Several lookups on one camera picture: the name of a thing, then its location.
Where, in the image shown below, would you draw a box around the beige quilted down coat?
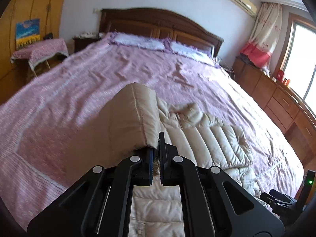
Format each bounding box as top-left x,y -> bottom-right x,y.
65,83 -> 259,236

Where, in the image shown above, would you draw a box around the brown wooden dresser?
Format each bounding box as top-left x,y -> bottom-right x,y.
232,56 -> 315,171

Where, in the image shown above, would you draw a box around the pink floral bedspread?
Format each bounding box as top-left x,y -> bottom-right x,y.
1,37 -> 304,229

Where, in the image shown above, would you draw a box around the red items on windowsill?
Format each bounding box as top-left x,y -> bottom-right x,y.
276,69 -> 290,86

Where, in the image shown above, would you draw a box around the window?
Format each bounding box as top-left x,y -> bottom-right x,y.
274,13 -> 315,116

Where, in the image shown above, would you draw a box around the right purple ruffled pillow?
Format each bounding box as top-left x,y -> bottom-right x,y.
164,38 -> 221,69

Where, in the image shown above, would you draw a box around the purple ruffled pillow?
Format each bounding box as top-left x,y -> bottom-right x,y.
164,38 -> 221,69
109,32 -> 166,51

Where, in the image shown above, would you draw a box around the stool with pink cloth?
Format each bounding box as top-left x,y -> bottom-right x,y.
10,39 -> 69,83

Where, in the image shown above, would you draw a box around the dark wooden nightstand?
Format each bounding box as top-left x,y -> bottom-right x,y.
73,32 -> 101,53

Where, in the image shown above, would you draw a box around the left purple ruffled pillow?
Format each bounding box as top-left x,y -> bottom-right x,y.
109,32 -> 166,51

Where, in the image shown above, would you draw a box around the red and cream curtain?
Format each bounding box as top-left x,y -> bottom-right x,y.
241,2 -> 283,68

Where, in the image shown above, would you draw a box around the yellow wooden wardrobe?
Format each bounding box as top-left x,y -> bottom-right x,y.
1,0 -> 64,103

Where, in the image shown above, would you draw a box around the blue yellow painting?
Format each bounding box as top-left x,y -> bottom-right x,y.
16,18 -> 41,50

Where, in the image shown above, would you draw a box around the dark wooden headboard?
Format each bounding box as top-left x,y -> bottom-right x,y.
99,8 -> 224,57

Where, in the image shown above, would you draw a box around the white wall air conditioner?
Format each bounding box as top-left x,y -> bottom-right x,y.
230,0 -> 257,18

